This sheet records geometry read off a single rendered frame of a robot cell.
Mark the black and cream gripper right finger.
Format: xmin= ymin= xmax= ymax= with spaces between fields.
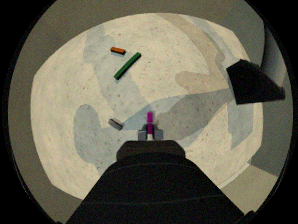
xmin=152 ymin=124 xmax=163 ymax=141

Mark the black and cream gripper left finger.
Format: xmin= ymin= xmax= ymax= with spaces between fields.
xmin=138 ymin=124 xmax=147 ymax=141

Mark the green rod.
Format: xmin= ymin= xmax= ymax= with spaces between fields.
xmin=113 ymin=52 xmax=141 ymax=80

